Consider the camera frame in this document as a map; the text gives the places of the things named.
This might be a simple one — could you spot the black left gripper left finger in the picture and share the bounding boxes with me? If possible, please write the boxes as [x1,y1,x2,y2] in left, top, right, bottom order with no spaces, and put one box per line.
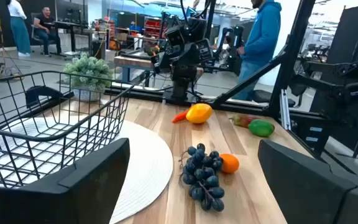
[0,138,131,224]

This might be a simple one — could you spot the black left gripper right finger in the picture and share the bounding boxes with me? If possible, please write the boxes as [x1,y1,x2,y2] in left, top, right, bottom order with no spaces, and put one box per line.
[257,139,358,224]

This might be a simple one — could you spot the yellow-orange mango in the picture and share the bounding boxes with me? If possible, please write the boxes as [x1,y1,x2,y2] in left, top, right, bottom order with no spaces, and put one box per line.
[185,103,213,124]

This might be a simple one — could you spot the bright red long pepper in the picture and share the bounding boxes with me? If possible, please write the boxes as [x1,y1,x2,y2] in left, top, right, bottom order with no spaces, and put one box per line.
[171,108,191,124]

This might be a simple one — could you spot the dark red chili pepper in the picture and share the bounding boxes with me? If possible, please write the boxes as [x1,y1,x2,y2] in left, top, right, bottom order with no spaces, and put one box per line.
[228,113,257,128]

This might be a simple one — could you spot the green bell pepper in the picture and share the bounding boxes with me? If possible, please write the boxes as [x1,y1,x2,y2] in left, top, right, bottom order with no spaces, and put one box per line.
[248,119,275,138]

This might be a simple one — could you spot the small red-orange tangerine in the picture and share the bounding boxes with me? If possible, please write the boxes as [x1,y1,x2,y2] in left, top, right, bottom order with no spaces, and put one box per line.
[219,153,240,174]

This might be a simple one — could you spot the dark grape bunch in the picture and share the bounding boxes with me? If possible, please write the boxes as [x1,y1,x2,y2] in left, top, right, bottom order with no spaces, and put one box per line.
[178,142,226,213]

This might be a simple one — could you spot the red storage bins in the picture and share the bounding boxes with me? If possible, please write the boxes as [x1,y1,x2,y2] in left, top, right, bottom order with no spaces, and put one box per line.
[144,17,163,39]

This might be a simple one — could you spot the wooden background table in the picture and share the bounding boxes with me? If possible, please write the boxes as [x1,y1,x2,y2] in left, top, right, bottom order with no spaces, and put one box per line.
[114,55,204,88]

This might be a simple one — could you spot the person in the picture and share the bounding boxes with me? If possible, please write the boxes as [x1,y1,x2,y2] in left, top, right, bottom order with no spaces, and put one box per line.
[33,6,62,57]
[6,0,32,58]
[231,0,282,101]

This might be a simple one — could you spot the silver metal plate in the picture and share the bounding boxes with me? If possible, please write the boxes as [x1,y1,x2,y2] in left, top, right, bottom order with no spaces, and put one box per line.
[280,90,291,130]

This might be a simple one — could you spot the potted green plant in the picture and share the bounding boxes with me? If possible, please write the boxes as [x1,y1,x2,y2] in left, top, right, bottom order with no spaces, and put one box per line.
[63,52,114,103]

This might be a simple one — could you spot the white round plate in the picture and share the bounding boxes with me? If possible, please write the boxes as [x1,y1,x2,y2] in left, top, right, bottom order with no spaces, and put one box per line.
[0,116,174,224]

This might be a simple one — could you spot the black equipment stand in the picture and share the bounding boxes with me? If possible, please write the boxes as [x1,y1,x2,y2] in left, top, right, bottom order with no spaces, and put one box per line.
[290,46,358,162]

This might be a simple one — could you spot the black office desk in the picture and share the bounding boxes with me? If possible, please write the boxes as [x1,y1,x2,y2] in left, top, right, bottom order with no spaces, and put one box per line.
[52,21,107,58]

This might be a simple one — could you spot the black partition panel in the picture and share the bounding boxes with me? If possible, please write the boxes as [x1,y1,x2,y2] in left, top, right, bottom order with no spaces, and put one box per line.
[326,0,358,66]

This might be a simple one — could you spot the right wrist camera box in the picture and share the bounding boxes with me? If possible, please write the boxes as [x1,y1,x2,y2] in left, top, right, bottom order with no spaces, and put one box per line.
[165,25,186,48]

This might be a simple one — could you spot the black wire basket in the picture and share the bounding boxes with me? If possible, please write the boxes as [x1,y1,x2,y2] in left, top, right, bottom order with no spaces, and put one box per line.
[0,70,135,189]

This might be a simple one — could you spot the black metal rig frame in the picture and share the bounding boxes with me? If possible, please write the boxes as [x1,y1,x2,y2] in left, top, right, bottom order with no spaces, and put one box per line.
[104,0,332,125]

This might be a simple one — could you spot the black frame foot bracket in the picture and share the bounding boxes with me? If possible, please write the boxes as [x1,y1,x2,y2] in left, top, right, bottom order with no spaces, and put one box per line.
[25,86,64,108]

